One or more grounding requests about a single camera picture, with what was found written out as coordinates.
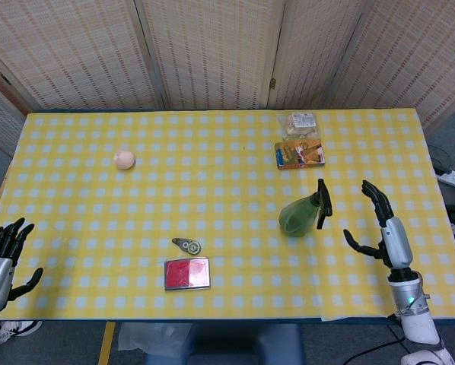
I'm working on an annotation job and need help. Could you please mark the green spray bottle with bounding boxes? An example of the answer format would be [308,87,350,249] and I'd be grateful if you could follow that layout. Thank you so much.
[278,178,333,238]

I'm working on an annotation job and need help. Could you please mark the clear plastic bag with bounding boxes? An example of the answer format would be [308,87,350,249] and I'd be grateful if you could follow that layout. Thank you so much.
[116,322,193,353]

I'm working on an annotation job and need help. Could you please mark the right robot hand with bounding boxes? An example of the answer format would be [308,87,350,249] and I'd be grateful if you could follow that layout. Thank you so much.
[343,179,414,271]

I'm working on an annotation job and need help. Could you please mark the red metal tin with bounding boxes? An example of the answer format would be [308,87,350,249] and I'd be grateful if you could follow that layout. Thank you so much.
[164,256,212,293]

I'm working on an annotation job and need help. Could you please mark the correction tape dispenser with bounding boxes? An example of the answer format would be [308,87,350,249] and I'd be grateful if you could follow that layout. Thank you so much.
[171,237,202,256]

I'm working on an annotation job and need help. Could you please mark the clear bag of snacks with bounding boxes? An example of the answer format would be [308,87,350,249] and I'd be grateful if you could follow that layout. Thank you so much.
[276,111,323,141]

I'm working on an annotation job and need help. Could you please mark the orange snack packet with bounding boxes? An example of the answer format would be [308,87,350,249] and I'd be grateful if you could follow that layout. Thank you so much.
[274,138,326,170]

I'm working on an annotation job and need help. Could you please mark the black cable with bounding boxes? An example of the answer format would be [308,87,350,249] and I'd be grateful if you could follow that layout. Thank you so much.
[427,144,455,176]

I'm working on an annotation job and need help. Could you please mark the woven folding screen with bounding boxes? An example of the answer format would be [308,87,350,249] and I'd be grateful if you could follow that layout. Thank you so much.
[0,0,455,157]

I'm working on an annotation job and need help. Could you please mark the beige egg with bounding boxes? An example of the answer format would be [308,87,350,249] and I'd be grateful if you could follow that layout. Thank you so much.
[114,149,136,170]

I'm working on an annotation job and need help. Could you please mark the white sneaker with black trim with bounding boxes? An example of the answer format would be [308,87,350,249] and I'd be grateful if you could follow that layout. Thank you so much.
[0,320,43,349]

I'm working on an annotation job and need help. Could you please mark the white power strip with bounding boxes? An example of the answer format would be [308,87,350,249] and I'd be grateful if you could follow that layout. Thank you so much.
[434,170,455,188]

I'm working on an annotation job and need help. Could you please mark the yellow checkered tablecloth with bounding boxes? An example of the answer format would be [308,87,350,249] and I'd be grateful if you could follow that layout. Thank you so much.
[0,109,455,323]

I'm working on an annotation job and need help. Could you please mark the blue chair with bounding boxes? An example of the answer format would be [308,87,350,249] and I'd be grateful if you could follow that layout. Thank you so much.
[143,322,308,365]

